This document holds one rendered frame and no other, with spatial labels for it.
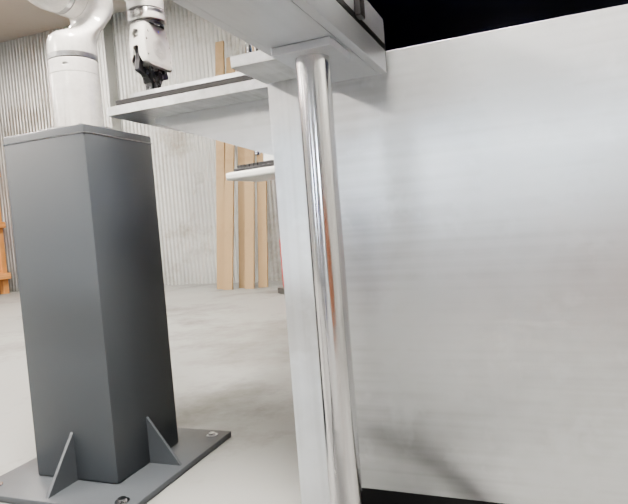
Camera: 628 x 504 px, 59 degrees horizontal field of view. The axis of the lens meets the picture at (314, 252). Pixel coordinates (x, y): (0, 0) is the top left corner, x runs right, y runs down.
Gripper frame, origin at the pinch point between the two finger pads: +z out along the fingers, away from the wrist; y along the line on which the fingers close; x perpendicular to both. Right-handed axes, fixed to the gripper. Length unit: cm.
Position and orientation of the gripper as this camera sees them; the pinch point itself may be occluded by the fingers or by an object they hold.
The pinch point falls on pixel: (154, 93)
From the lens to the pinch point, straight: 140.0
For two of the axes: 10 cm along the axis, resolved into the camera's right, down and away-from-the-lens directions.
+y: 3.7, -0.7, 9.2
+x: -9.2, 0.6, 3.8
